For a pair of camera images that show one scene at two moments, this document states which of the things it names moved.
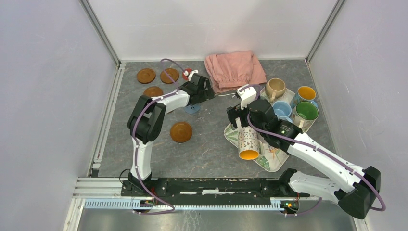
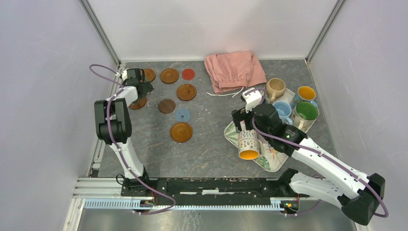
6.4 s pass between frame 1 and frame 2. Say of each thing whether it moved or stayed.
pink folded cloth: stayed
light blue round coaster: moved
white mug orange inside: stayed
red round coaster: stayed
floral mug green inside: stayed
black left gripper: moved
